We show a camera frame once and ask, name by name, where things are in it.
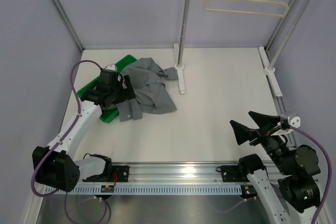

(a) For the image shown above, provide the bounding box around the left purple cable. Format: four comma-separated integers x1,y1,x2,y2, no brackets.
30,60,112,221

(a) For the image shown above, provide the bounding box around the aluminium mounting rail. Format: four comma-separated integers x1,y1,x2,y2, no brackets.
79,162,237,184

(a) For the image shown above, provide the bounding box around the grey button-up shirt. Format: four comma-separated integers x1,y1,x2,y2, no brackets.
96,58,178,122

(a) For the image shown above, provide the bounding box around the white slotted cable duct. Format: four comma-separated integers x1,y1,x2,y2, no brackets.
68,183,242,196

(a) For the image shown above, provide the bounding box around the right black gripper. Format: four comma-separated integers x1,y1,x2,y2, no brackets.
230,110,292,174

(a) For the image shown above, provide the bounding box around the cream hanger with metal hook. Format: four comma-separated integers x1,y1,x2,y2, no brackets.
203,0,290,18

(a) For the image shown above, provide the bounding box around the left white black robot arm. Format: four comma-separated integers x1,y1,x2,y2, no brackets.
31,65,133,192

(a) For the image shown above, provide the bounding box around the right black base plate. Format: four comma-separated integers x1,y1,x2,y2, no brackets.
216,164,248,183

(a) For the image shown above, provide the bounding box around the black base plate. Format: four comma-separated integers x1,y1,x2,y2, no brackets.
216,164,248,183
82,164,129,183

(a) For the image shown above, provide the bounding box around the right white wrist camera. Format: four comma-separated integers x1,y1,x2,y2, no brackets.
276,112,301,135

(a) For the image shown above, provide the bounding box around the metal clothes rack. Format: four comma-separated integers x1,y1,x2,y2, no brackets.
173,0,328,99

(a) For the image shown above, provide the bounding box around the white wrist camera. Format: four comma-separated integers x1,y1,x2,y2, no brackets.
276,112,301,135
104,64,118,71

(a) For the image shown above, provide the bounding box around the aluminium frame post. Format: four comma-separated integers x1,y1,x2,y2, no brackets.
265,0,316,51
51,0,85,53

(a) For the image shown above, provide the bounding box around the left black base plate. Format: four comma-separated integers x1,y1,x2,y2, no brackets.
82,164,129,183

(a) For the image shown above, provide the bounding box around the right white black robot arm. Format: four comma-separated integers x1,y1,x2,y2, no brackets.
230,111,321,223

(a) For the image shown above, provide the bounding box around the aluminium frame post right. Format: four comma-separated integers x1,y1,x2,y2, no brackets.
265,0,316,51

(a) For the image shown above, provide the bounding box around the aluminium frame post left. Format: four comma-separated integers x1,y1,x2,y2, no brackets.
51,0,85,53

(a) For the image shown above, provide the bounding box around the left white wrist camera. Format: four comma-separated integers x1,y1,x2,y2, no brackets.
104,64,118,71

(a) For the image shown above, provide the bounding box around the green plastic tray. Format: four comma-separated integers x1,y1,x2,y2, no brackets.
77,55,137,123

